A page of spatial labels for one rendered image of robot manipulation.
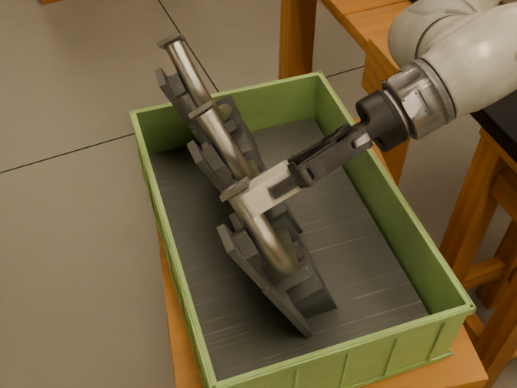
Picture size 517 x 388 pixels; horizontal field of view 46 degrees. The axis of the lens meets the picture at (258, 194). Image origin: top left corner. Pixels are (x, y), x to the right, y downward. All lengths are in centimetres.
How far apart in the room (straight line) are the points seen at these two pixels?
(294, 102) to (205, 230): 37
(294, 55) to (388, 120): 138
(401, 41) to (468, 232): 84
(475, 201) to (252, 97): 62
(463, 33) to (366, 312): 50
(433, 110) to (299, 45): 137
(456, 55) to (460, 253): 102
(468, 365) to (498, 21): 59
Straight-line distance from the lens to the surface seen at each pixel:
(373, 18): 168
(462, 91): 77
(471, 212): 161
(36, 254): 231
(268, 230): 79
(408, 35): 91
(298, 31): 207
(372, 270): 112
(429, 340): 102
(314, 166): 70
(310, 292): 100
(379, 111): 76
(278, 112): 135
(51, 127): 277
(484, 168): 151
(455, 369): 112
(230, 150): 89
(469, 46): 78
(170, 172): 127
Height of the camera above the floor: 176
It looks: 48 degrees down
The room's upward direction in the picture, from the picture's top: straight up
